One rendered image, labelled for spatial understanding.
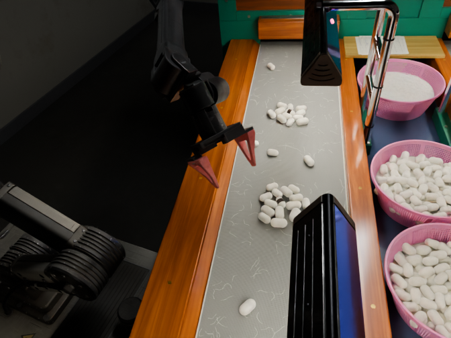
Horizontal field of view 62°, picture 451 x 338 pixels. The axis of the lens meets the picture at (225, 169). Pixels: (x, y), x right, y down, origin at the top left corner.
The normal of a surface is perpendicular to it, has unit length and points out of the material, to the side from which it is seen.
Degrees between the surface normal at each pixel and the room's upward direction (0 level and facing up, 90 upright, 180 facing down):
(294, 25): 90
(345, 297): 58
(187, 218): 0
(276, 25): 90
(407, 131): 0
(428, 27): 90
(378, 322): 0
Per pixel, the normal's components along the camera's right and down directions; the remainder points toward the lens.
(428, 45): -0.09, -0.71
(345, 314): 0.79, -0.33
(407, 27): -0.17, 0.70
